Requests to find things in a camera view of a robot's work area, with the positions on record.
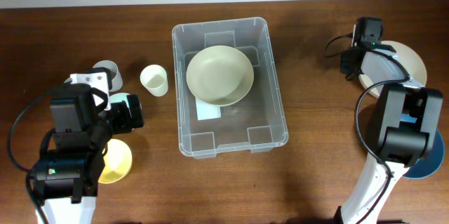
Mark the clear plastic storage container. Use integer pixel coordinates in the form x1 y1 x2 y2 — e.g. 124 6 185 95
172 17 289 159

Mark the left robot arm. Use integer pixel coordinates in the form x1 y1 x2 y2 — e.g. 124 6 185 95
26 83 145 223

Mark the beige bowl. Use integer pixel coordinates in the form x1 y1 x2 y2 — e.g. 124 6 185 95
358 41 427 98
186 45 255 107

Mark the yellow plastic bowl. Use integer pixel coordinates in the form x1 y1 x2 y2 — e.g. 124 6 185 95
98 139 133 184

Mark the green plastic bowl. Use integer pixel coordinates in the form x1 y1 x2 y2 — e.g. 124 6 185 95
109 93 128 103

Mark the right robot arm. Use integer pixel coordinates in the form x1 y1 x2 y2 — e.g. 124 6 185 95
333 17 443 223

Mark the grey translucent plastic cup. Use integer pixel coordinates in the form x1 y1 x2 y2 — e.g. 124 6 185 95
93 60 123 92

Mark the white label in container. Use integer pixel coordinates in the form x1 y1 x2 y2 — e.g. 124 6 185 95
196 98 221 121

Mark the cream plastic cup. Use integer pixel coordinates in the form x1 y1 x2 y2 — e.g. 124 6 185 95
140 65 168 97

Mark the blue plastic bowl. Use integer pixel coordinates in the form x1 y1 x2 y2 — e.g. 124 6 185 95
403 130 445 179

